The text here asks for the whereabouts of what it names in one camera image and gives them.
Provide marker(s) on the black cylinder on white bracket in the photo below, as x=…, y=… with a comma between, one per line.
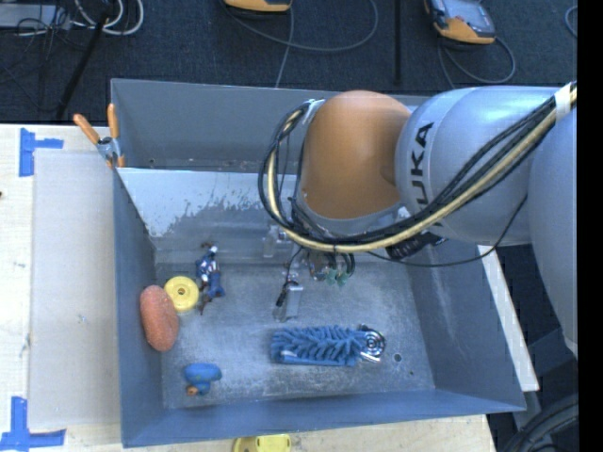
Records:
x=409, y=249

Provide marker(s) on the silver round spiral piece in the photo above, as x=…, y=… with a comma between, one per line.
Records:
x=373, y=344

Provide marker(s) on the blue toy bird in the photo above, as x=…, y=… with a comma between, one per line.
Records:
x=201, y=375

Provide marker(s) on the grey metal bin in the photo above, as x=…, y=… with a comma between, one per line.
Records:
x=330, y=379

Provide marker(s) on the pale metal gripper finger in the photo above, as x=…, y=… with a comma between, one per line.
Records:
x=292, y=301
x=272, y=246

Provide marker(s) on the blue toy action figure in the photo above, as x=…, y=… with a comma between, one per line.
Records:
x=210, y=276

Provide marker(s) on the blue bristly cloth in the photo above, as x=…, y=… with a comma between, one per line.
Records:
x=315, y=345

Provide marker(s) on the pale wood flat board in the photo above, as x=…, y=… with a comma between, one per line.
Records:
x=70, y=276

